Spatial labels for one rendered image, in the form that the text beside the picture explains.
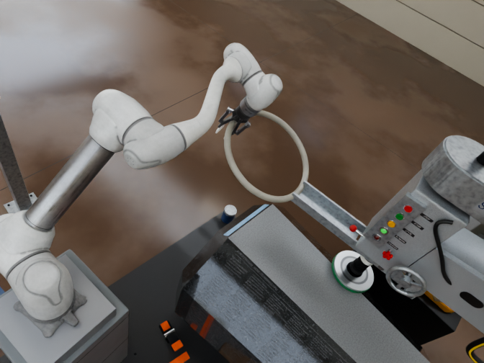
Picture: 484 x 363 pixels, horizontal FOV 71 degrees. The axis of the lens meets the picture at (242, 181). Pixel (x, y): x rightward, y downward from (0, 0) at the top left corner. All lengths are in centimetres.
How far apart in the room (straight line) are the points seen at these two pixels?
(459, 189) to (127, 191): 230
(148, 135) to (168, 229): 167
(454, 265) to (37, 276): 143
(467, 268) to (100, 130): 135
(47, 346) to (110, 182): 168
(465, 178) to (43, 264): 136
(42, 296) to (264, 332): 96
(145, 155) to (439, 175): 94
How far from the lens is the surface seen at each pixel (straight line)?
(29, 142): 330
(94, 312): 152
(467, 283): 154
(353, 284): 181
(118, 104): 118
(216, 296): 178
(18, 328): 154
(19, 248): 138
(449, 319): 234
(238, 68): 143
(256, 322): 175
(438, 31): 732
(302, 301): 170
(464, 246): 154
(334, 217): 171
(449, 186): 128
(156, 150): 109
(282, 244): 180
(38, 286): 129
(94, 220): 275
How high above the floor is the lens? 232
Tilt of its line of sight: 48 degrees down
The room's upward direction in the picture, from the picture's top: 23 degrees clockwise
